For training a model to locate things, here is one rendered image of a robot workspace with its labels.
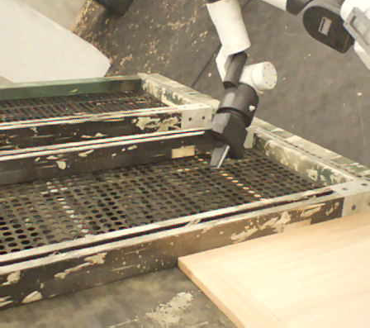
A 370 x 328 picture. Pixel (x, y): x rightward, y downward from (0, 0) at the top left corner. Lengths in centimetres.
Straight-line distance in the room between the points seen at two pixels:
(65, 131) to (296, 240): 86
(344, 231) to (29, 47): 384
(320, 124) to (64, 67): 266
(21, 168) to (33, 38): 335
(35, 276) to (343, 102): 215
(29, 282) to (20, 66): 391
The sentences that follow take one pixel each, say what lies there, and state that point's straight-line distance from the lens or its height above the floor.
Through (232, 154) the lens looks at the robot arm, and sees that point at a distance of 130.
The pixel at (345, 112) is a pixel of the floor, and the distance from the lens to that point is 283.
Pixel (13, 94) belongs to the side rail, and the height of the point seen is 137.
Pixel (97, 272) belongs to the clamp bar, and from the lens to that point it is 103.
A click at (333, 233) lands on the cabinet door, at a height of 106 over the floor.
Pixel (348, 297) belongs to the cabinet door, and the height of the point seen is 119.
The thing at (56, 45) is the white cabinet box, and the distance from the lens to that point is 483.
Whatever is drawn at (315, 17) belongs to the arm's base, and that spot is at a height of 135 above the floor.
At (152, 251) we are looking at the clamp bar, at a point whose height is 143.
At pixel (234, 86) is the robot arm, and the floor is 130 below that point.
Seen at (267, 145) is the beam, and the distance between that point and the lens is 173.
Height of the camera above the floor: 207
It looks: 35 degrees down
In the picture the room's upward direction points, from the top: 61 degrees counter-clockwise
